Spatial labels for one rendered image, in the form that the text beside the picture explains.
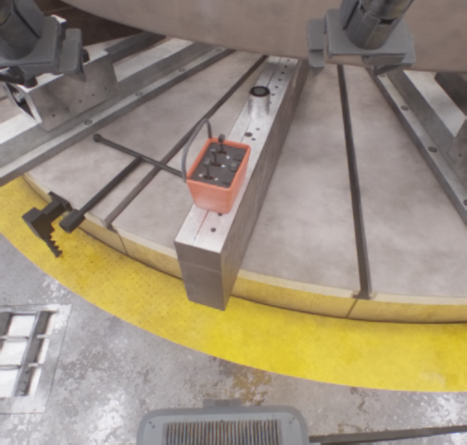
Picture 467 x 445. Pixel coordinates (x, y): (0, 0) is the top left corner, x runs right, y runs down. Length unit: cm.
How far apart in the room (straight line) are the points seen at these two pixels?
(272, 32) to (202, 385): 135
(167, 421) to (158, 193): 91
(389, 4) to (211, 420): 113
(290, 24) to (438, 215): 100
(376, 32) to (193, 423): 111
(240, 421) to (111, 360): 64
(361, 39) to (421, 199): 133
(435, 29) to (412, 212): 73
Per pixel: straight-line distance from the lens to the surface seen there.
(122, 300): 172
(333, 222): 154
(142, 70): 225
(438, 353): 176
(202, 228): 100
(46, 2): 291
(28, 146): 200
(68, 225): 159
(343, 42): 51
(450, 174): 188
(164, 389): 155
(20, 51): 54
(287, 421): 125
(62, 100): 190
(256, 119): 137
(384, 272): 146
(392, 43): 53
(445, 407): 170
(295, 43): 139
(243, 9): 140
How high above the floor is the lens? 148
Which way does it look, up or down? 50 degrees down
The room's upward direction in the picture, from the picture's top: 1 degrees counter-clockwise
